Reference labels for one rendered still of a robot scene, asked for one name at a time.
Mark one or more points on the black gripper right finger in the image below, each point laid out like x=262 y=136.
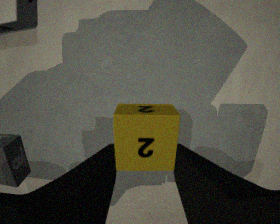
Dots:
x=211 y=195

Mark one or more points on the yellow block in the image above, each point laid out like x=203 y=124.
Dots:
x=145 y=136

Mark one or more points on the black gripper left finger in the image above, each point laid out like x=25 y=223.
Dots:
x=80 y=196

